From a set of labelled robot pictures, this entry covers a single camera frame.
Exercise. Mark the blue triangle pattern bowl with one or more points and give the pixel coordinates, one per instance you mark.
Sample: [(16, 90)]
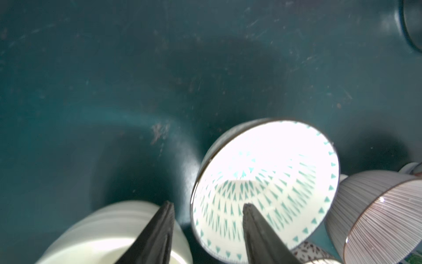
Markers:
[(413, 168)]

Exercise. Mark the purple striped bowl back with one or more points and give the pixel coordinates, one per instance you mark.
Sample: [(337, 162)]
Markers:
[(376, 217)]

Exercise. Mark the chrome glass holder stand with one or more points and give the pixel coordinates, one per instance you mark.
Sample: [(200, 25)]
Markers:
[(411, 19)]

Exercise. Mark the cream plain bowl back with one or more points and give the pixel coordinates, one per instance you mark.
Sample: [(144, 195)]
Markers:
[(103, 236)]

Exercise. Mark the white maroon leaf bowl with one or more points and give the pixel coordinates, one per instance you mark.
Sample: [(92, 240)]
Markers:
[(309, 253)]

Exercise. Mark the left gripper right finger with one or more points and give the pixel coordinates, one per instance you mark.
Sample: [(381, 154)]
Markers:
[(263, 245)]

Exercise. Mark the white green triangle bowl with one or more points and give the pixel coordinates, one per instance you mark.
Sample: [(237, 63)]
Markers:
[(289, 170)]

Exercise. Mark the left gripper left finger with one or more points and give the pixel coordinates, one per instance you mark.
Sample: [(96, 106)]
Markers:
[(153, 245)]

